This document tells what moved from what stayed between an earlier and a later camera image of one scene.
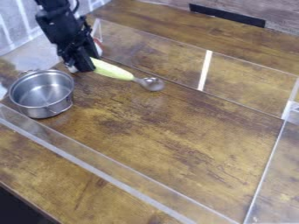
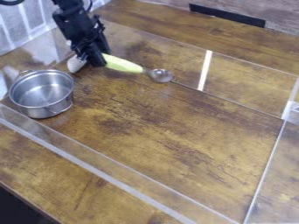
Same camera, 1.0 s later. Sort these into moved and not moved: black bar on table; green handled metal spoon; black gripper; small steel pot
Moved: green handled metal spoon; black gripper
Not moved: black bar on table; small steel pot
